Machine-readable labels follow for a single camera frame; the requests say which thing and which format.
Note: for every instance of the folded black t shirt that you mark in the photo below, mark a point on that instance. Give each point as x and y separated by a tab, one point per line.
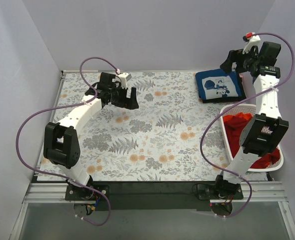
240	96

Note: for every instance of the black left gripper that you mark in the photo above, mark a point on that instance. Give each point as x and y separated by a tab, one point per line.
125	97

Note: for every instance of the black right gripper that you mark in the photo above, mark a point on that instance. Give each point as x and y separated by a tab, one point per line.
237	58

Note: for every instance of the white perforated laundry basket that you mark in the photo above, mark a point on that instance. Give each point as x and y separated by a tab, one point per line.
247	109

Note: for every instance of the blue t shirt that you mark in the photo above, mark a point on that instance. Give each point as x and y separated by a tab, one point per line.
218	86

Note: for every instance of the orange t shirt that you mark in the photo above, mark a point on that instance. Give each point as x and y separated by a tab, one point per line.
240	115

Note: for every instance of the aluminium frame rail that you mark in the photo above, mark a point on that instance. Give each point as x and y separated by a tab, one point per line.
46	192

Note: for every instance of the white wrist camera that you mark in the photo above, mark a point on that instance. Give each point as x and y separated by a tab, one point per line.
124	78
251	40

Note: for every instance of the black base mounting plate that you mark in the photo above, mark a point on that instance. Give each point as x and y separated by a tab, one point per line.
159	195

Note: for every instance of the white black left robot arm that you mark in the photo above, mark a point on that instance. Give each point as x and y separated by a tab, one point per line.
61	144

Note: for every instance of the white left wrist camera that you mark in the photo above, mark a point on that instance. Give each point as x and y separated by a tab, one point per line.
124	78

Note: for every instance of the floral patterned table mat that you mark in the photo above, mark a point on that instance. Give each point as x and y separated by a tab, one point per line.
172	136

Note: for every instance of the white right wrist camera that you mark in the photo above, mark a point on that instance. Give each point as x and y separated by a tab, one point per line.
251	40

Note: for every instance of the red t shirt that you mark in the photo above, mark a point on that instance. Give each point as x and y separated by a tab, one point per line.
234	129

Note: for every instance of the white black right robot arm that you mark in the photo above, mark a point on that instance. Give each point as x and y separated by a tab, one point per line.
265	130

